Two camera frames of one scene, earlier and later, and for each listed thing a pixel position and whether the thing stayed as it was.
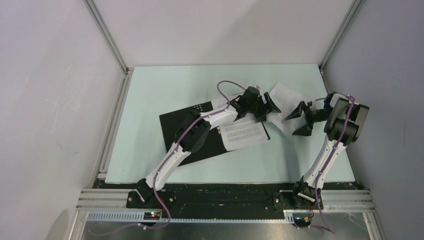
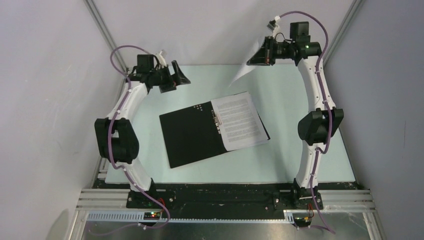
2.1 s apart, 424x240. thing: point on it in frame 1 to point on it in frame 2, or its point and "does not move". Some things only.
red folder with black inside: [215, 143] does not move
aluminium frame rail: [107, 36] does not move
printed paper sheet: [244, 131] does not move
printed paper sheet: [286, 100] to [246, 68]
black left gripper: [266, 108] to [169, 86]
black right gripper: [306, 129] to [262, 57]
